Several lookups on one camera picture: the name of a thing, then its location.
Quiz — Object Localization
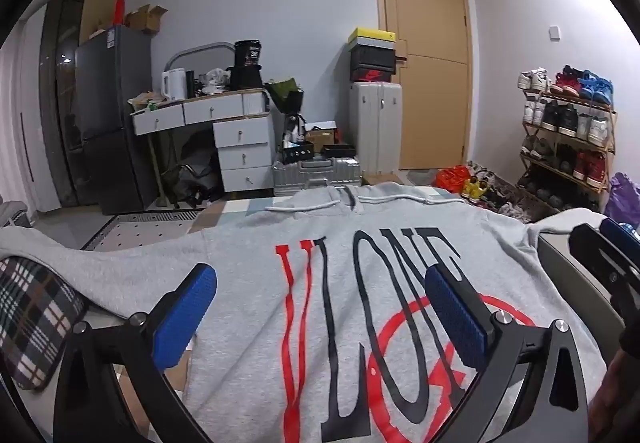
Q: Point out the white desk with drawers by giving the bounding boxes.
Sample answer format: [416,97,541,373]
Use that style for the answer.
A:
[130,88,277,198]

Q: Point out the white curtain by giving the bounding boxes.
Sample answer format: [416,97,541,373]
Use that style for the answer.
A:
[0,40,52,204]

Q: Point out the dotted rug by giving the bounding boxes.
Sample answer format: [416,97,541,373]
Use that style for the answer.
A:
[81,211,202,252]

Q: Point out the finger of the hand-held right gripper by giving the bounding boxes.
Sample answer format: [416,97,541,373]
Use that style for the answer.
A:
[569,218,640,321]

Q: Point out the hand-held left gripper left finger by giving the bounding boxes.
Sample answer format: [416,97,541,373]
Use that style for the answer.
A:
[52,263,218,443]

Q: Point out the black box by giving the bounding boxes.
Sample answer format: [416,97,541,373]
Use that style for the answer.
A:
[319,144,357,160]
[282,140,315,164]

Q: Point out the grey curved frame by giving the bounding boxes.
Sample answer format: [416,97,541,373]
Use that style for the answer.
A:
[165,42,236,100]

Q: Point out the orange bag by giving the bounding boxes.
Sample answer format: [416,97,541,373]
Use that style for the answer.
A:
[433,165,471,194]

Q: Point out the small cardboard box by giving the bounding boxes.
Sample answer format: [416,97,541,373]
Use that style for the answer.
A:
[304,122,337,149]

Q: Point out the purple bag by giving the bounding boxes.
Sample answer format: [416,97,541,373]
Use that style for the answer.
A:
[604,171,640,225]

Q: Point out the red black shoebox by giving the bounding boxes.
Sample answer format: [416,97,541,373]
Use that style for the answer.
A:
[349,66,396,83]

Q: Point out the dark tall cabinet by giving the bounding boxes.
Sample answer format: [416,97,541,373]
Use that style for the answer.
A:
[39,0,103,211]

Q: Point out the white plastic cabinet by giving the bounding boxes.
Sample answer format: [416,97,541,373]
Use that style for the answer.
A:
[349,82,404,174]

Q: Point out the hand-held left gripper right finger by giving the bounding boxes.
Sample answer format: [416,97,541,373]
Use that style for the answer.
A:
[424,264,594,443]

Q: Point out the silver suitcase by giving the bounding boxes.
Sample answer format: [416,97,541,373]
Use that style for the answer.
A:
[272,158,364,196]

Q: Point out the wooden door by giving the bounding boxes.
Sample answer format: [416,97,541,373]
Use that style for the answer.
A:
[371,0,474,172]

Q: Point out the grey printed hoodie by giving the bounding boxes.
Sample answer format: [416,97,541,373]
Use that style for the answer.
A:
[0,183,617,443]

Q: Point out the yellow shoes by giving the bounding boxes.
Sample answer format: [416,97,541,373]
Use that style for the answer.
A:
[460,176,490,203]

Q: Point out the open cardboard box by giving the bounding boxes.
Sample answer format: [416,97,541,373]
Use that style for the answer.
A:
[124,4,169,34]

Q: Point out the dark grey refrigerator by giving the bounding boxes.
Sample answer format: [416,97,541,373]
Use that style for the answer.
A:
[75,25,162,216]

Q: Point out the plaid cloth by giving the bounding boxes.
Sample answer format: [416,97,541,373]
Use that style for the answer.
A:
[0,255,89,391]

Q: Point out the dark bag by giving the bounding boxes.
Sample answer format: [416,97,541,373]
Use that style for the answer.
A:
[161,147,224,210]

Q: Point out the scattered dark shoes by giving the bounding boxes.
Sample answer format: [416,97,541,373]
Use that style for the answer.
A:
[470,167,558,225]

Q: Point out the yellow shoebox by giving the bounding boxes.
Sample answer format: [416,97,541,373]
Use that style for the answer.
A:
[348,27,396,47]

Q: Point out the white electric kettle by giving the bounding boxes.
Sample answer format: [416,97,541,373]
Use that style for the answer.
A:
[160,68,187,102]

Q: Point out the black bucket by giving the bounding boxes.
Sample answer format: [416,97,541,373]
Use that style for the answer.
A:
[233,40,264,70]

